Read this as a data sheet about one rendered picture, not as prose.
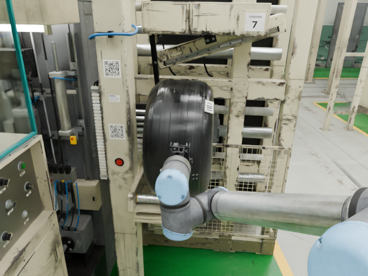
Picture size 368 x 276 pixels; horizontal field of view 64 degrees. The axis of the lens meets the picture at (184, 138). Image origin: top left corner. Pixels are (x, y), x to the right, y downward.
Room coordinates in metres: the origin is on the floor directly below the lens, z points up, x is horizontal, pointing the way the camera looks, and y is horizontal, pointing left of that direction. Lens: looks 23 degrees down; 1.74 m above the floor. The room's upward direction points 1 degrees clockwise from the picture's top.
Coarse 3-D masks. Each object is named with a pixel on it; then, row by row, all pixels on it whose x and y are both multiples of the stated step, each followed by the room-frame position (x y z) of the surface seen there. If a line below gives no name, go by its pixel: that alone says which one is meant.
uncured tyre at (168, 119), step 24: (168, 96) 1.20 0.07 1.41; (192, 96) 1.20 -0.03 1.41; (144, 120) 1.15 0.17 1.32; (168, 120) 1.11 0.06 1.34; (192, 120) 1.11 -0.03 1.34; (144, 144) 1.10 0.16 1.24; (168, 144) 1.07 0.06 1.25; (192, 144) 1.06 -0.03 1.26; (144, 168) 1.10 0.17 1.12; (192, 168) 1.05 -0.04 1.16; (192, 192) 1.10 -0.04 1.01
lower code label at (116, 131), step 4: (108, 124) 1.27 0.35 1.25; (112, 124) 1.27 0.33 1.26; (116, 124) 1.27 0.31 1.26; (120, 124) 1.27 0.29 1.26; (112, 128) 1.27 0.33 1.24; (116, 128) 1.27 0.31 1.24; (120, 128) 1.27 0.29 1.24; (124, 128) 1.27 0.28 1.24; (112, 132) 1.27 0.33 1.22; (116, 132) 1.27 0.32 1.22; (120, 132) 1.27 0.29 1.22; (124, 132) 1.27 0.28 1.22; (112, 136) 1.27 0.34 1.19; (116, 136) 1.27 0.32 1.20; (120, 136) 1.27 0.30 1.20; (124, 136) 1.27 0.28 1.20
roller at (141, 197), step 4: (136, 196) 1.19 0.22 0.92; (140, 196) 1.19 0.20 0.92; (144, 196) 1.19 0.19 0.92; (148, 196) 1.19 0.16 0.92; (152, 196) 1.19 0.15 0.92; (156, 196) 1.19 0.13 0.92; (136, 200) 1.19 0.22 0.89; (140, 200) 1.18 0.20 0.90; (144, 200) 1.18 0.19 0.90; (148, 200) 1.18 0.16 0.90; (152, 200) 1.18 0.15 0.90; (156, 200) 1.18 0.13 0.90
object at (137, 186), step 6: (138, 174) 1.35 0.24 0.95; (138, 180) 1.29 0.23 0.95; (144, 180) 1.39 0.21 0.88; (132, 186) 1.23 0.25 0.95; (138, 186) 1.26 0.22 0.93; (132, 192) 1.18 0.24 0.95; (138, 192) 1.25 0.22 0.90; (132, 198) 1.15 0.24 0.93; (132, 204) 1.15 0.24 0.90; (132, 210) 1.15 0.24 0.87
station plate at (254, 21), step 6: (246, 18) 1.48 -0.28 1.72; (252, 18) 1.48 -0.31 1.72; (258, 18) 1.48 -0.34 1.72; (264, 18) 1.48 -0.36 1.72; (246, 24) 1.48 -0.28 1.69; (252, 24) 1.48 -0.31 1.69; (258, 24) 1.48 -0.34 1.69; (246, 30) 1.48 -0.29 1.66; (252, 30) 1.48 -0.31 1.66; (258, 30) 1.48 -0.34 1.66
